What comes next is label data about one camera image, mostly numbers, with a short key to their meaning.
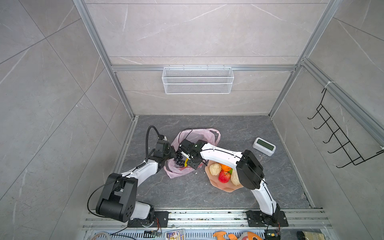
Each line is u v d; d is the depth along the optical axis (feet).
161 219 2.40
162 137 2.67
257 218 2.43
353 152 1.98
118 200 1.39
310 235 2.16
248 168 1.83
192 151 2.16
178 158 3.04
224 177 2.67
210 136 3.11
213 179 2.73
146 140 2.18
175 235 2.22
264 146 3.16
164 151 2.34
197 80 3.30
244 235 2.12
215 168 2.68
